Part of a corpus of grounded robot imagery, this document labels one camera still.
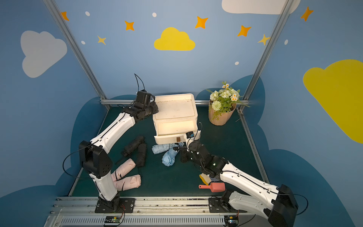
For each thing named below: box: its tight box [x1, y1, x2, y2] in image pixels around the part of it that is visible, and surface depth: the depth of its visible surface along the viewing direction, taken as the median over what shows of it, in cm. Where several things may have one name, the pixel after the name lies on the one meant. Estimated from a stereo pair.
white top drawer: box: [153, 119, 202, 145], surface depth 84 cm
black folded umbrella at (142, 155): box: [136, 142, 147, 168], surface depth 92 cm
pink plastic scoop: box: [198, 182, 226, 193], surface depth 82 cm
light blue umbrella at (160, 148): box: [151, 142, 185, 155], surface depth 95 cm
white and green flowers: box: [206, 82, 251, 121], surface depth 90 cm
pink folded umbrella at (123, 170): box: [110, 157, 137, 182], surface depth 87 cm
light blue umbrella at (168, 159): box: [161, 148, 180, 167], surface depth 88 cm
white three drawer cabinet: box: [152, 93, 201, 145], surface depth 88 cm
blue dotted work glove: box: [198, 173, 220, 186], surface depth 85 cm
